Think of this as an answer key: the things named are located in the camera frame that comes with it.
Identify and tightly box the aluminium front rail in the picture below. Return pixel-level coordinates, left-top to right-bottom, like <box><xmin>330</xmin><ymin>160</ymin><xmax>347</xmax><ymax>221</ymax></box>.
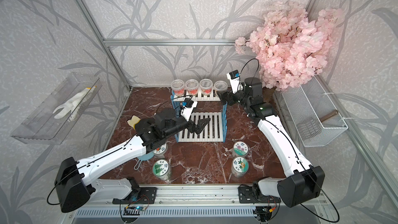
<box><xmin>74</xmin><ymin>183</ymin><xmax>327</xmax><ymax>207</ymax></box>

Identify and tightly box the blue and white wooden shelf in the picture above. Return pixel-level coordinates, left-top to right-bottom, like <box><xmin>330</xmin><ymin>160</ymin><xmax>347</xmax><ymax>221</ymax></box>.
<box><xmin>170</xmin><ymin>90</ymin><xmax>229</xmax><ymax>143</ymax></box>

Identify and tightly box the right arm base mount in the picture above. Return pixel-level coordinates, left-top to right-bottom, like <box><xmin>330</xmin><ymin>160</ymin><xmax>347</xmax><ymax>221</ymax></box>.
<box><xmin>238</xmin><ymin>182</ymin><xmax>281</xmax><ymax>204</ymax></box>

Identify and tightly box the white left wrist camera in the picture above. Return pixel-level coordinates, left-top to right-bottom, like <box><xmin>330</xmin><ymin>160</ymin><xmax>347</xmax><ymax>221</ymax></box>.
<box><xmin>180</xmin><ymin>97</ymin><xmax>198</xmax><ymax>121</ymax></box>

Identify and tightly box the clear plastic seed container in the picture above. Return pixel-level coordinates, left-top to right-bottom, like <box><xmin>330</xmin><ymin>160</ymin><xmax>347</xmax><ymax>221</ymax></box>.
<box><xmin>199</xmin><ymin>79</ymin><xmax>213</xmax><ymax>95</ymax></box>

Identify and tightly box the clear container red seed packet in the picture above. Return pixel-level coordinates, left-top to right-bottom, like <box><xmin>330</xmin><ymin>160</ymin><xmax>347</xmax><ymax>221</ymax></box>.
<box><xmin>171</xmin><ymin>79</ymin><xmax>185</xmax><ymax>97</ymax></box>

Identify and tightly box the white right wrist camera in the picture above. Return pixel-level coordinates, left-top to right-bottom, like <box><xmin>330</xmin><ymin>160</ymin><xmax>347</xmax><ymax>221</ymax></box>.
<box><xmin>227</xmin><ymin>70</ymin><xmax>243</xmax><ymax>93</ymax></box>

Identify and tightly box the clear acrylic wall tray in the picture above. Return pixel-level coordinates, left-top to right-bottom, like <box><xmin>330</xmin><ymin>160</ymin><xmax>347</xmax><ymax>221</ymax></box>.
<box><xmin>11</xmin><ymin>73</ymin><xmax>102</xmax><ymax>145</ymax></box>

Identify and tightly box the flower label jar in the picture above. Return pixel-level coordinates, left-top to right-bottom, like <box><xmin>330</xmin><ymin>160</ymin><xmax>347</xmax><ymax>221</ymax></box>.
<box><xmin>231</xmin><ymin>157</ymin><xmax>249</xmax><ymax>178</ymax></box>
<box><xmin>233</xmin><ymin>141</ymin><xmax>249</xmax><ymax>158</ymax></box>

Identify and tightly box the white glove in tray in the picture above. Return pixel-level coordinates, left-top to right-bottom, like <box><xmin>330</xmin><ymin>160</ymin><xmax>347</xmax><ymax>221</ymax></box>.
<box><xmin>52</xmin><ymin>86</ymin><xmax>96</xmax><ymax>122</ymax></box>

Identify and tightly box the flower label jar right rear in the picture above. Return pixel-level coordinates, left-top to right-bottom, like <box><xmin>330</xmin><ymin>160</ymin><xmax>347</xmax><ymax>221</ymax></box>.
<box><xmin>233</xmin><ymin>141</ymin><xmax>249</xmax><ymax>158</ymax></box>

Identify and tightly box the black and yellow work glove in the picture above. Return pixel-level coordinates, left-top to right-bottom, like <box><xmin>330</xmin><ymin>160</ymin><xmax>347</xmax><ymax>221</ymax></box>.
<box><xmin>127</xmin><ymin>115</ymin><xmax>141</xmax><ymax>129</ymax></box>

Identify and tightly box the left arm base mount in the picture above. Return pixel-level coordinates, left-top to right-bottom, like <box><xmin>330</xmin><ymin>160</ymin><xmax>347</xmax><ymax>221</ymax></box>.
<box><xmin>112</xmin><ymin>177</ymin><xmax>157</xmax><ymax>205</ymax></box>

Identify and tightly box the pink blossom artificial tree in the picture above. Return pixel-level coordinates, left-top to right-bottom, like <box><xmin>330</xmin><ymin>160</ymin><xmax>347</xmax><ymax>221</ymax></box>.
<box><xmin>235</xmin><ymin>2</ymin><xmax>342</xmax><ymax>91</ymax></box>

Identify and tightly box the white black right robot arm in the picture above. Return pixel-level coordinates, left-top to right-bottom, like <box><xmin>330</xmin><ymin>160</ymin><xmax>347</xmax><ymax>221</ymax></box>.
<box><xmin>218</xmin><ymin>71</ymin><xmax>325</xmax><ymax>207</ymax></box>

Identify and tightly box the clear lidded seed container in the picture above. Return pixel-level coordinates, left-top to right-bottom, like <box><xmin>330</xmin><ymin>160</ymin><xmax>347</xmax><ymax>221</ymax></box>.
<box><xmin>185</xmin><ymin>79</ymin><xmax>199</xmax><ymax>96</ymax></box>

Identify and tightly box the green tree label jar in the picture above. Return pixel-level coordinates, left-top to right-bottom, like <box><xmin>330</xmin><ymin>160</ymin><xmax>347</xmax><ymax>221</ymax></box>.
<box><xmin>152</xmin><ymin>159</ymin><xmax>172</xmax><ymax>180</ymax></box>

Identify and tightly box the white wire mesh basket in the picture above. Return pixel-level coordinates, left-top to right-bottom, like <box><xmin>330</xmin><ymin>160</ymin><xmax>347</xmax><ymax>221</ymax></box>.
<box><xmin>282</xmin><ymin>77</ymin><xmax>348</xmax><ymax>147</ymax></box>

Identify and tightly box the wooden handled brush in basket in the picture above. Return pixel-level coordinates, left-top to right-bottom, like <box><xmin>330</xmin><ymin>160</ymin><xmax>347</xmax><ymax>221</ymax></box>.
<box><xmin>319</xmin><ymin>110</ymin><xmax>339</xmax><ymax>123</ymax></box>

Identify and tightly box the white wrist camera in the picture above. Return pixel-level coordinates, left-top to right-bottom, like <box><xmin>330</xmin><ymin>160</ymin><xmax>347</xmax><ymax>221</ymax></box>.
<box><xmin>180</xmin><ymin>97</ymin><xmax>198</xmax><ymax>121</ymax></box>
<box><xmin>227</xmin><ymin>70</ymin><xmax>243</xmax><ymax>93</ymax></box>

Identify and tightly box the flower label jar right front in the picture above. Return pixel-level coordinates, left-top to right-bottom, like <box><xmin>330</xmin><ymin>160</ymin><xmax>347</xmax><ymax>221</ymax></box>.
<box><xmin>231</xmin><ymin>157</ymin><xmax>249</xmax><ymax>178</ymax></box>

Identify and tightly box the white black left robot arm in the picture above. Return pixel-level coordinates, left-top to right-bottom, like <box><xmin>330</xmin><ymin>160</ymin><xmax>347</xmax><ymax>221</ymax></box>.
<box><xmin>53</xmin><ymin>108</ymin><xmax>210</xmax><ymax>213</ymax></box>

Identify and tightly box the red strawberry label jar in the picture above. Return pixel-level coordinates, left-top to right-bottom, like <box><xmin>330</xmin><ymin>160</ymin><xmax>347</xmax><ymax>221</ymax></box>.
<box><xmin>153</xmin><ymin>143</ymin><xmax>168</xmax><ymax>158</ymax></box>

